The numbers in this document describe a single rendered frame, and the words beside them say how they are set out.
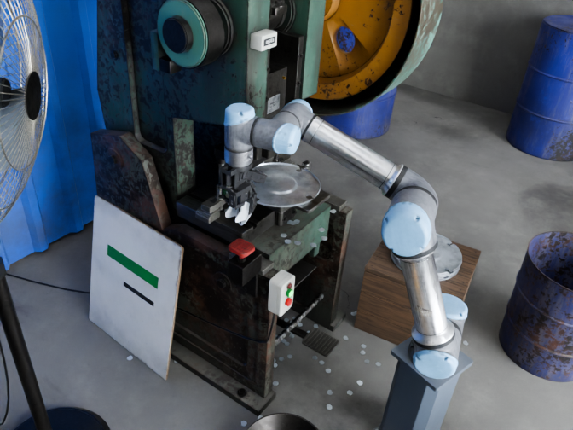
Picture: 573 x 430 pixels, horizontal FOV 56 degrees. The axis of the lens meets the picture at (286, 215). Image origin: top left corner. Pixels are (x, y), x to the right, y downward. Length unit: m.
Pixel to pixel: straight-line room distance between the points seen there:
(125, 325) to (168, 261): 0.45
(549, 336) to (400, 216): 1.24
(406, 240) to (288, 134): 0.38
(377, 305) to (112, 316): 1.10
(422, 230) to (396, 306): 1.05
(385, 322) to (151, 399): 1.00
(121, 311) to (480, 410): 1.46
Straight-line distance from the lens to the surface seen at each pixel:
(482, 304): 2.78
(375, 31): 1.94
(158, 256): 2.01
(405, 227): 1.30
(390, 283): 2.25
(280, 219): 1.88
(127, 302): 2.26
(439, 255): 2.33
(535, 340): 2.44
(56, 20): 2.65
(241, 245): 1.62
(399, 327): 2.38
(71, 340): 2.47
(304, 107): 1.47
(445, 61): 5.07
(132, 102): 1.95
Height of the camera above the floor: 1.75
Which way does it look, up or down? 34 degrees down
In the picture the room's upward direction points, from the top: 4 degrees clockwise
